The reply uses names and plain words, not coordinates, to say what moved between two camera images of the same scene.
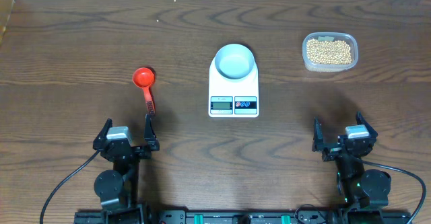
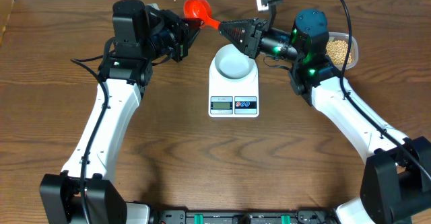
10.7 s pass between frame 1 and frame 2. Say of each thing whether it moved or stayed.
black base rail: stayed
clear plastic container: stayed
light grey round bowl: stayed
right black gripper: moved
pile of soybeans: stayed
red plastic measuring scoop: moved
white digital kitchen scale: stayed
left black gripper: moved
